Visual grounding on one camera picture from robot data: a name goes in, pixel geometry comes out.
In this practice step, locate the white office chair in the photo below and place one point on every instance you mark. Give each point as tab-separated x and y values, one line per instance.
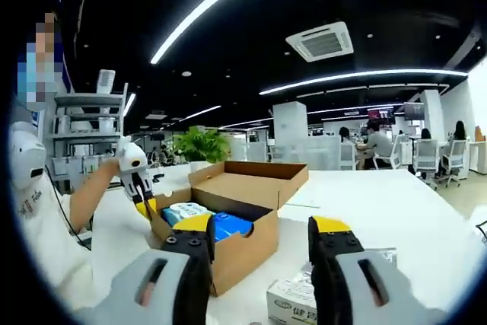
456	153
426	153

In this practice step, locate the frosted desk partition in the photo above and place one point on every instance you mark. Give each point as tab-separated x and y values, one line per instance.
323	153

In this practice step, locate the orange bag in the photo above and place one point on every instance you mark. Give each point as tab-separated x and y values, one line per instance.
479	134

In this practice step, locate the brown cardboard shoe box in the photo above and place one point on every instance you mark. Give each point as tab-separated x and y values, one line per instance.
243	260

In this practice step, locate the red wall screen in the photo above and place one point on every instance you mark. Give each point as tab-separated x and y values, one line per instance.
380	115

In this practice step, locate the soft wet wipes pack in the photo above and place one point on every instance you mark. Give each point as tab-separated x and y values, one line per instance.
186	212

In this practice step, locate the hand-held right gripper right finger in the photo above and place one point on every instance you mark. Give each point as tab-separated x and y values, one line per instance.
365	287

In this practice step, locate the potted green plant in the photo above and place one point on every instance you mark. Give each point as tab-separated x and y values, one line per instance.
201	146

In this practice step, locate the long ceiling light strip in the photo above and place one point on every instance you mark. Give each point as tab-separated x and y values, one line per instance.
190	22

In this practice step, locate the blue soft tissue pack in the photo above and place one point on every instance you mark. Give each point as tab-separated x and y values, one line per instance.
232	226

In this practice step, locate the white tower fan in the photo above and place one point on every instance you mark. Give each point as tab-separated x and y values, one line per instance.
105	81

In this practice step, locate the person in white shirt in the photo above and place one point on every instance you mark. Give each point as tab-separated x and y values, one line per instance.
45	233

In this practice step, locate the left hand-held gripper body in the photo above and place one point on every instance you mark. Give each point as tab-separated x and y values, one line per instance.
133	161

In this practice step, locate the white chest device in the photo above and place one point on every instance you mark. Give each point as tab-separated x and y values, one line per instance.
26	150

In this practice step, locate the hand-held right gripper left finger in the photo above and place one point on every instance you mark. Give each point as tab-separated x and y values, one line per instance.
160	287

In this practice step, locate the grey storage shelf rack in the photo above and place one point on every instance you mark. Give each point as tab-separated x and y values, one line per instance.
87	100

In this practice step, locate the small black key fob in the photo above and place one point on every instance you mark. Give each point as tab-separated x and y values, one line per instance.
158	178

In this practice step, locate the ceiling air conditioner vent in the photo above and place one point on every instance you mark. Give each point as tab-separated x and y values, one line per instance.
321	43

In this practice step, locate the curved ceiling light strip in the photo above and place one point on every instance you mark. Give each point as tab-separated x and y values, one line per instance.
380	73

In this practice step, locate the small white carton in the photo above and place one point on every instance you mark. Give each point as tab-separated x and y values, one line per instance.
289	302

